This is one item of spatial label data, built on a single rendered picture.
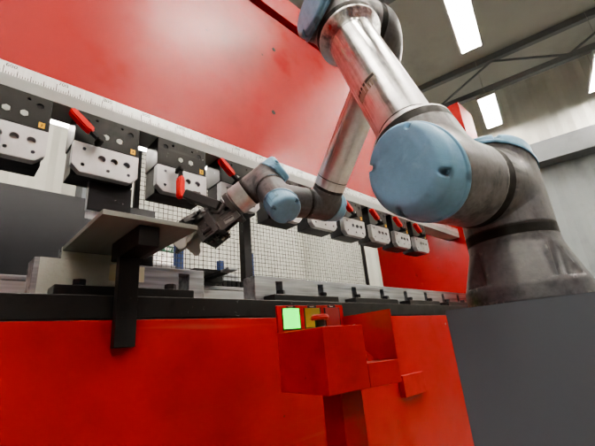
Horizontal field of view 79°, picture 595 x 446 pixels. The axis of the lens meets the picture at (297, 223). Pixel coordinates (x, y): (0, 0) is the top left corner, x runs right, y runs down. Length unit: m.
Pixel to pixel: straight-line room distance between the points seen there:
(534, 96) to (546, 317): 8.73
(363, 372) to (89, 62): 1.00
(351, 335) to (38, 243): 1.10
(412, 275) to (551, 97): 6.84
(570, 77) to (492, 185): 8.82
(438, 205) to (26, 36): 1.00
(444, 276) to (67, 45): 2.33
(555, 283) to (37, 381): 0.77
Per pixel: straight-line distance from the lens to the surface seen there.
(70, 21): 1.22
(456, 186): 0.44
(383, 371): 0.81
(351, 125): 0.84
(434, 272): 2.68
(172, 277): 1.00
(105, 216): 0.71
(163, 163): 1.08
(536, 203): 0.56
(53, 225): 1.51
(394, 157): 0.46
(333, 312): 0.94
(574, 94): 9.12
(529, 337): 0.50
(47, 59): 1.12
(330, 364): 0.72
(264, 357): 0.98
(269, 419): 1.00
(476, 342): 0.50
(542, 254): 0.53
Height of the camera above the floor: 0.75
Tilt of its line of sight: 19 degrees up
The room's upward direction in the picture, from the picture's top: 5 degrees counter-clockwise
